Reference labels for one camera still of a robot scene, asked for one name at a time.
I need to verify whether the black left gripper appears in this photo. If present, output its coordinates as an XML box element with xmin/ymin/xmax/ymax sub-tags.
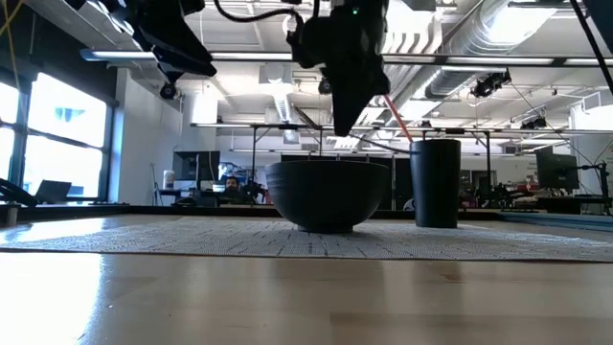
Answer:
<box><xmin>285</xmin><ymin>0</ymin><xmax>392</xmax><ymax>138</ymax></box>

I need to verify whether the orange handled utensil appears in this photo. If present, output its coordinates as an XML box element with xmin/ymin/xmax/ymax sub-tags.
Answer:
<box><xmin>382</xmin><ymin>93</ymin><xmax>415</xmax><ymax>144</ymax></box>

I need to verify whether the black bowl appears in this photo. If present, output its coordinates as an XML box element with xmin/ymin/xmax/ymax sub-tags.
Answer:
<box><xmin>263</xmin><ymin>158</ymin><xmax>392</xmax><ymax>235</ymax></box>

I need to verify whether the black tall cup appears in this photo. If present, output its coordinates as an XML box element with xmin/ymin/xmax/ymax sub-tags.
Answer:
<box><xmin>409</xmin><ymin>138</ymin><xmax>463</xmax><ymax>230</ymax></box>

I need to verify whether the long horizontal metal bar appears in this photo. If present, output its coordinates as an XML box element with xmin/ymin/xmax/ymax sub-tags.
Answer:
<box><xmin>79</xmin><ymin>47</ymin><xmax>613</xmax><ymax>67</ymax></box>

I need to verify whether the person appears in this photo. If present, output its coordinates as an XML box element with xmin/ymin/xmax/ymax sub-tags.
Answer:
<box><xmin>219</xmin><ymin>175</ymin><xmax>248</xmax><ymax>205</ymax></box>

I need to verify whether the black computer monitor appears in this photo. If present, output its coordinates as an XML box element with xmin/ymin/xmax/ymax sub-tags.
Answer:
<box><xmin>534</xmin><ymin>151</ymin><xmax>581</xmax><ymax>191</ymax></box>
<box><xmin>171</xmin><ymin>149</ymin><xmax>222</xmax><ymax>183</ymax></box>

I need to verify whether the grey woven placemat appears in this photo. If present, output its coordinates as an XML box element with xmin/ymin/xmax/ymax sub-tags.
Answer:
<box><xmin>0</xmin><ymin>215</ymin><xmax>613</xmax><ymax>265</ymax></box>

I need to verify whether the dark laptop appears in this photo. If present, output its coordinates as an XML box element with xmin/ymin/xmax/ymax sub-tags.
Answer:
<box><xmin>34</xmin><ymin>178</ymin><xmax>74</xmax><ymax>205</ymax></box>

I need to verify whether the black ceiling mounted camera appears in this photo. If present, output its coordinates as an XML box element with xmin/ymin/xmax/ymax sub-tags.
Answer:
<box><xmin>470</xmin><ymin>70</ymin><xmax>513</xmax><ymax>99</ymax></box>

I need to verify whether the silver ventilation duct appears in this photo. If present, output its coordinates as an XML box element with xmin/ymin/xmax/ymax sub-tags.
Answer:
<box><xmin>382</xmin><ymin>0</ymin><xmax>579</xmax><ymax>100</ymax></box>

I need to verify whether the black hanging cable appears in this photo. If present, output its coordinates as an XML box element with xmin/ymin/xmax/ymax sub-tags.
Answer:
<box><xmin>568</xmin><ymin>0</ymin><xmax>613</xmax><ymax>96</ymax></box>

